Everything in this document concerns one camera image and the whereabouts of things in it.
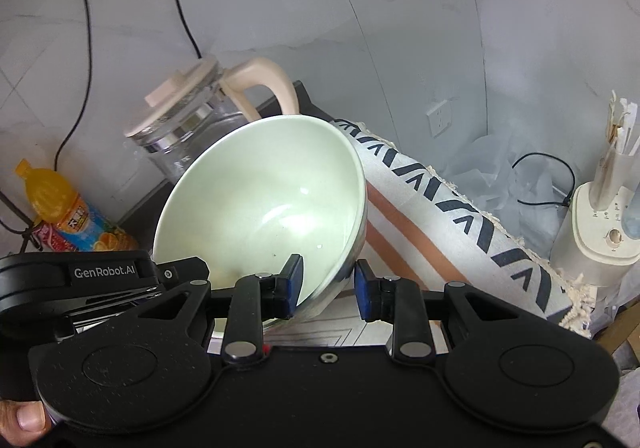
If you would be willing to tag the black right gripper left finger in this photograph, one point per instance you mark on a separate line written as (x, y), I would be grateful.
(152, 360)

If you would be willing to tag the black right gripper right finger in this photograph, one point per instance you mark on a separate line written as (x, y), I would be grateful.
(494, 357)

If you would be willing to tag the pale green ceramic bowl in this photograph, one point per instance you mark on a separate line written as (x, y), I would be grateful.
(281, 186)

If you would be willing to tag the person's right hand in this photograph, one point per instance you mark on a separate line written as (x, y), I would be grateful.
(22, 423)

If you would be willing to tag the cream appliance with controls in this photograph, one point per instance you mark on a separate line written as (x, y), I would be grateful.
(592, 245)

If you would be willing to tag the red drink can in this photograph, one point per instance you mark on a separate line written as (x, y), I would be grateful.
(49, 238)

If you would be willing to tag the patterned table cloth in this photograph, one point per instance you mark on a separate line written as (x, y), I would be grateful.
(419, 228)

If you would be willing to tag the orange juice bottle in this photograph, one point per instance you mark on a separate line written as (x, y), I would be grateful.
(59, 204)

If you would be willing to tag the glass kettle with cream lid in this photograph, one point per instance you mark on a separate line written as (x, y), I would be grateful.
(192, 110)

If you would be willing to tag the wall socket near right corner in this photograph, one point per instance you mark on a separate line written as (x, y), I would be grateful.
(439, 116)

